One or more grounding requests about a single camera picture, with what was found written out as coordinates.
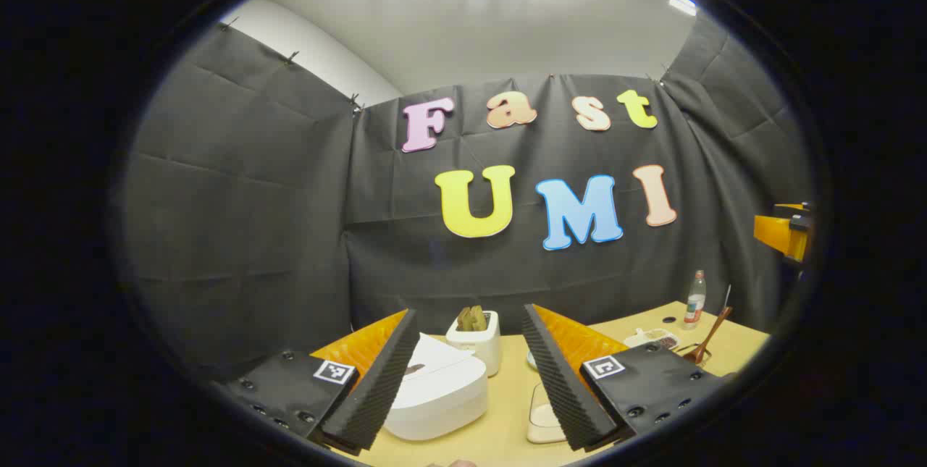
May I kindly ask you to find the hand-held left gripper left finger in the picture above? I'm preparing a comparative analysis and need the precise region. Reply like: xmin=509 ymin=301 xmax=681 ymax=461
xmin=217 ymin=308 xmax=421 ymax=457

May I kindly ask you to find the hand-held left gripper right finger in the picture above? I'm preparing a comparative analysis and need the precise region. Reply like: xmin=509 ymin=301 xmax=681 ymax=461
xmin=521 ymin=303 xmax=729 ymax=453

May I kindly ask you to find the clear rice container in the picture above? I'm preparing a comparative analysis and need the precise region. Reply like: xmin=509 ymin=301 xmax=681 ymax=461
xmin=527 ymin=380 xmax=568 ymax=445

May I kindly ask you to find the white rice cooker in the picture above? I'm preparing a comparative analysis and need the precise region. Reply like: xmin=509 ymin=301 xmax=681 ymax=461
xmin=384 ymin=333 xmax=490 ymax=442

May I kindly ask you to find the brown wooden spoon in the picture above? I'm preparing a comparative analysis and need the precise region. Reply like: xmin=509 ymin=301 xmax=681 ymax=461
xmin=684 ymin=306 xmax=734 ymax=366

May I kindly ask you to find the white toaster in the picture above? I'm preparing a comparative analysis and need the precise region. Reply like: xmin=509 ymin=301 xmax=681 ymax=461
xmin=445 ymin=310 xmax=503 ymax=377

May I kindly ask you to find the white divided bean dish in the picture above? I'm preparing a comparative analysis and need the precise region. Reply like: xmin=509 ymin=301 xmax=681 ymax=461
xmin=624 ymin=328 xmax=681 ymax=352

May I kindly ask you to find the clear plastic bottle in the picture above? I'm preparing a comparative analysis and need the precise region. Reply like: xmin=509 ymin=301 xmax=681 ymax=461
xmin=684 ymin=270 xmax=707 ymax=329

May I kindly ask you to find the black backdrop cloth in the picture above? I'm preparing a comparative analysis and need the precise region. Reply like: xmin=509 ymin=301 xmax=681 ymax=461
xmin=119 ymin=14 xmax=815 ymax=381

